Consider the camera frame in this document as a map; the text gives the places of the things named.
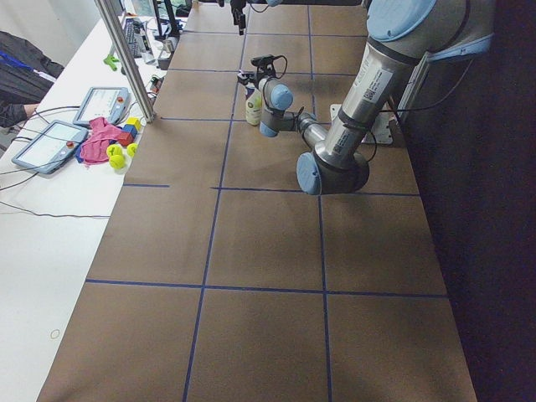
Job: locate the background tennis ball lower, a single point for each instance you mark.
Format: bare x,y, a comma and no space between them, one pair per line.
131,149

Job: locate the green plastic tool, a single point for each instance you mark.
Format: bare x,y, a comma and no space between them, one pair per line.
112,61

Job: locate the clear Wilson tennis ball can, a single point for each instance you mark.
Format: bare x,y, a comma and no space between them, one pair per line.
253,105

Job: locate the person in black jacket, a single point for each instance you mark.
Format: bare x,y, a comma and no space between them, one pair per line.
27,75

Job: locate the small metal cup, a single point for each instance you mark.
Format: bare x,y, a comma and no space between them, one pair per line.
169,44

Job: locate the yellow block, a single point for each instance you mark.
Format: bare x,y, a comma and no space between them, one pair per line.
133,121

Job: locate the pink cloth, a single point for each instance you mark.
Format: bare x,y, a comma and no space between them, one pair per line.
93,150

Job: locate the aluminium frame post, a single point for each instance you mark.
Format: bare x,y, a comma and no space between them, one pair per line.
113,26

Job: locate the clear water bottle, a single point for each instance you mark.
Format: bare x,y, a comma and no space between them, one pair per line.
144,46

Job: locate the background tennis ball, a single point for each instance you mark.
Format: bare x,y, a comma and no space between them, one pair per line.
117,161
114,150
131,149

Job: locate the blue block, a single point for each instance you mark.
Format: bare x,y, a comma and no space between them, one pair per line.
130,129

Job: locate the teach pendant far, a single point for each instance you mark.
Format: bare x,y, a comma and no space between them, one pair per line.
107,102

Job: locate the background tennis ball upper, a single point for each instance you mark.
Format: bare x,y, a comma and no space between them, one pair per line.
117,161

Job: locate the teach pendant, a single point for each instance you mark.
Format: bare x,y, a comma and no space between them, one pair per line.
107,102
51,148

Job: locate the background tennis ball left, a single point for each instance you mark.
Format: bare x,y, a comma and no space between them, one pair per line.
114,150

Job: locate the black keyboard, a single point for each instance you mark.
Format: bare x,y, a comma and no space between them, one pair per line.
131,31

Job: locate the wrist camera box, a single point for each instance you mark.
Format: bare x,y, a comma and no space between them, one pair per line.
262,61

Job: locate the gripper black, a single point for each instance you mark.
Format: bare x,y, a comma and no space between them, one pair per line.
239,12
251,79

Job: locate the brown paper table cover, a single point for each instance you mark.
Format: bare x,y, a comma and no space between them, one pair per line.
218,279

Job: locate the teach pendant near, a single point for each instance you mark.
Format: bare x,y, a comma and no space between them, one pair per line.
51,148

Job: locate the red block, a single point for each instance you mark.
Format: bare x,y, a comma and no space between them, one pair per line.
125,138

